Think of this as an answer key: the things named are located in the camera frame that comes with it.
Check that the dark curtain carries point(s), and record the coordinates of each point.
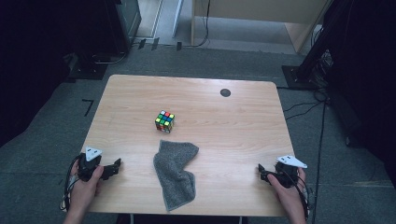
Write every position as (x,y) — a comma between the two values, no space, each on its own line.
(367,77)
(31,62)

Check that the multicoloured puzzle cube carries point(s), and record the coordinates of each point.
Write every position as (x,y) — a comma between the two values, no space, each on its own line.
(165,121)

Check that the black cabinet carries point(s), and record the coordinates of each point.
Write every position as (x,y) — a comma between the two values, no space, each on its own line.
(124,28)

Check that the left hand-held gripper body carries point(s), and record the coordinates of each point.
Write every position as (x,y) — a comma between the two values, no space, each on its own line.
(87,165)

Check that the black metal stand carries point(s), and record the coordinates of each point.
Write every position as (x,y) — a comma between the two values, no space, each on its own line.
(311,59)

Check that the white leaning board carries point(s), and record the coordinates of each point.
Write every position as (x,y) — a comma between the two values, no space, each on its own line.
(178,18)

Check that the person's left hand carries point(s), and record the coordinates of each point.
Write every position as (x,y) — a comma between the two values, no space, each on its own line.
(84,194)

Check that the black flat stand base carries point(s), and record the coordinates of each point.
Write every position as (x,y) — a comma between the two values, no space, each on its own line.
(88,72)

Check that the grey towel cloth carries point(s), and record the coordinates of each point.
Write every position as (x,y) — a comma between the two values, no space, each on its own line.
(176,174)

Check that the dark round table grommet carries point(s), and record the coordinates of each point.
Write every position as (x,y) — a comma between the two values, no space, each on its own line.
(225,92)

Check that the light wooden cabinet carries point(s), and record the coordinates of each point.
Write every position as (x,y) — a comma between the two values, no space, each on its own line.
(258,11)

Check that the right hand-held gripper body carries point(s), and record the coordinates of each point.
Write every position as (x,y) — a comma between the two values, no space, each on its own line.
(288,174)

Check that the person's right hand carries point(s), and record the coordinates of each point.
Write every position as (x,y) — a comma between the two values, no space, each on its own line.
(291,197)

